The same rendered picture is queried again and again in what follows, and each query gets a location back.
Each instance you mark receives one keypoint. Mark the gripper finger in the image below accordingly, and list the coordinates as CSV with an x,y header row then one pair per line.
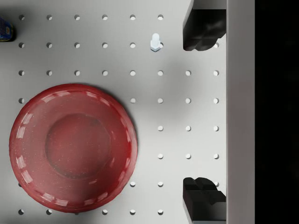
x,y
203,200
203,30

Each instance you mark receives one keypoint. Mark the small white bolt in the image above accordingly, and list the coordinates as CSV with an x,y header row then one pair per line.
x,y
155,43

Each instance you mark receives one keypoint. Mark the red plate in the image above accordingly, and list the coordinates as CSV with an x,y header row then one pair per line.
x,y
74,149

